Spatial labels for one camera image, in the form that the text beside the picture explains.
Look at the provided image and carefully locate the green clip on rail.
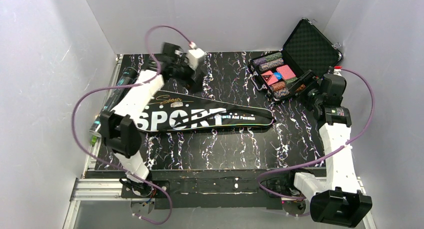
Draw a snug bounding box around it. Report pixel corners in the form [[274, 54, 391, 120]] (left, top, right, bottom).
[[90, 135, 98, 146]]

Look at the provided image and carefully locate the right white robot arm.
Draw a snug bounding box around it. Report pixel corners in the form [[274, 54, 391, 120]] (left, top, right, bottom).
[[293, 73, 373, 228]]

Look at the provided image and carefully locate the black shuttlecock tube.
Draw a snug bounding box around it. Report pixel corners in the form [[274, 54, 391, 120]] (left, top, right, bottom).
[[89, 67, 138, 138]]

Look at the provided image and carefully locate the aluminium rail frame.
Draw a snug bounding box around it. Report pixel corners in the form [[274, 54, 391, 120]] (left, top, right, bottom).
[[63, 71, 376, 229]]

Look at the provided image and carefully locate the black poker chip case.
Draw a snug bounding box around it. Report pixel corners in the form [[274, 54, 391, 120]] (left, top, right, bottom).
[[248, 17, 344, 101]]

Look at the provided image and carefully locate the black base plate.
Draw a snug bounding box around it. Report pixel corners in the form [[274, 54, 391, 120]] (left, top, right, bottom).
[[120, 168, 319, 211]]

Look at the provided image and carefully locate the black racket bag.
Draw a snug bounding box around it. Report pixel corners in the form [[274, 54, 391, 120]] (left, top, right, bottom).
[[134, 90, 275, 132]]

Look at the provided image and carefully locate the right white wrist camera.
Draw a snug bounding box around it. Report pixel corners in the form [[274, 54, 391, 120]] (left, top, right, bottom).
[[327, 66, 343, 76]]

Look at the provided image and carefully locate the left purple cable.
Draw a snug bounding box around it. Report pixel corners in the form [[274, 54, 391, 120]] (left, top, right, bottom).
[[71, 25, 200, 226]]

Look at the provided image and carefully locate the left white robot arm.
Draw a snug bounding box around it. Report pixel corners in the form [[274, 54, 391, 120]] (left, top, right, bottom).
[[100, 42, 206, 183]]

